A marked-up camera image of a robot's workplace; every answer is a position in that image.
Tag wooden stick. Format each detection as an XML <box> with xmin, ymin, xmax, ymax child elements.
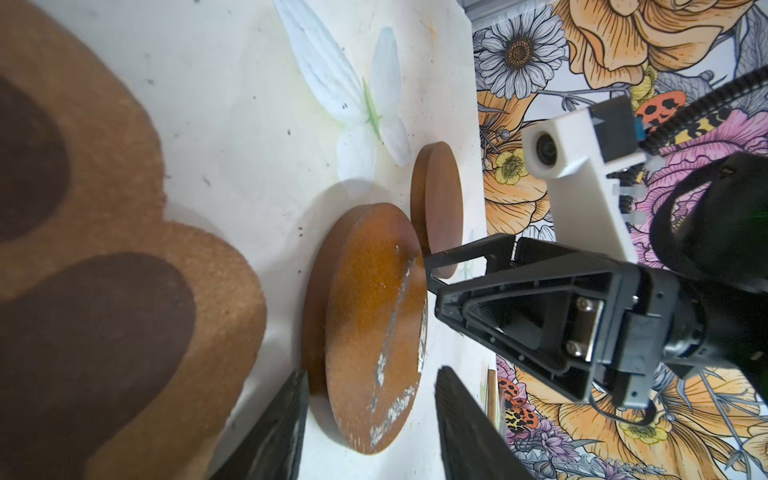
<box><xmin>485</xmin><ymin>369</ymin><xmax>500</xmax><ymax>431</ymax></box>

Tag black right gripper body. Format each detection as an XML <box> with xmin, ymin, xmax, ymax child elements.
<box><xmin>597</xmin><ymin>267</ymin><xmax>702</xmax><ymax>410</ymax></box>

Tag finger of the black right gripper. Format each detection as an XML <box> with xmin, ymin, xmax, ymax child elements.
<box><xmin>434</xmin><ymin>252</ymin><xmax>641</xmax><ymax>403</ymax></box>
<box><xmin>424</xmin><ymin>233</ymin><xmax>516</xmax><ymax>294</ymax></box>

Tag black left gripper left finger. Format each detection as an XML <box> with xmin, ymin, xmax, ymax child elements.
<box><xmin>212</xmin><ymin>369</ymin><xmax>309</xmax><ymax>479</ymax></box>

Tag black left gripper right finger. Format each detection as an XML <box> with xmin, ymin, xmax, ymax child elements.
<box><xmin>435</xmin><ymin>366</ymin><xmax>532</xmax><ymax>480</ymax></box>

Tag cork paw print coaster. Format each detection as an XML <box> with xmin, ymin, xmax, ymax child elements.
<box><xmin>1</xmin><ymin>1</ymin><xmax>266</xmax><ymax>479</ymax></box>

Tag scratched brown round wooden coaster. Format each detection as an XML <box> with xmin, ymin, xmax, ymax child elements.
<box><xmin>301</xmin><ymin>203</ymin><xmax>427</xmax><ymax>455</ymax></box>

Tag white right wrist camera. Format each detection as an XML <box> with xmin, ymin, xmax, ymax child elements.
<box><xmin>522</xmin><ymin>96</ymin><xmax>647</xmax><ymax>263</ymax></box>

